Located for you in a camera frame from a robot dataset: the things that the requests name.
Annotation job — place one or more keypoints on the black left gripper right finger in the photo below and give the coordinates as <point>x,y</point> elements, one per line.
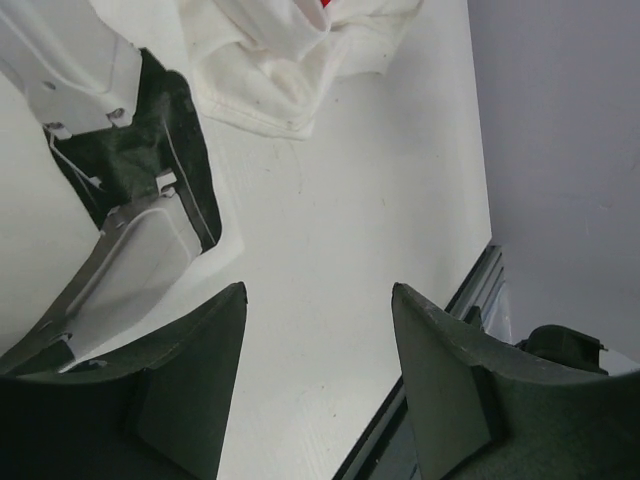
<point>560,422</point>

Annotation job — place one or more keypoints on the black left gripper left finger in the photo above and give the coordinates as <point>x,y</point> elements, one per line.
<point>156,408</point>

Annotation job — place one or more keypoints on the Coca-Cola print t-shirt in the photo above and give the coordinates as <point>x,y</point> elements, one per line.
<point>266,66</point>

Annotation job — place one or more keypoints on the aluminium extrusion rail right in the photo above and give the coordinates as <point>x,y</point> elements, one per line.
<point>439,416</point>

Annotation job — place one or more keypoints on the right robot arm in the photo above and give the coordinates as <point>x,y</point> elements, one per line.
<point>565,346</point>

